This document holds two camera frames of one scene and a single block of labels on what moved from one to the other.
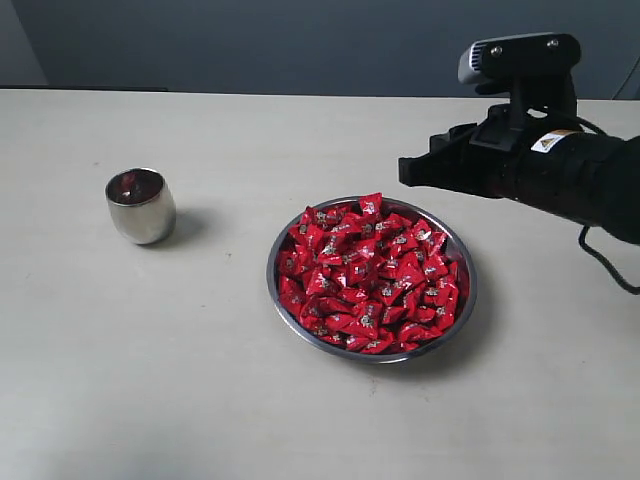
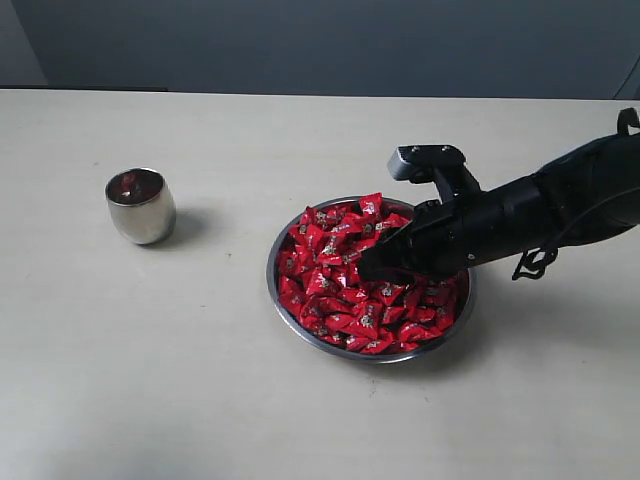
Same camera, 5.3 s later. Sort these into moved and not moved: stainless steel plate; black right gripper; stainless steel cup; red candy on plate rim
Moved: black right gripper
Not moved: stainless steel cup; red candy on plate rim; stainless steel plate
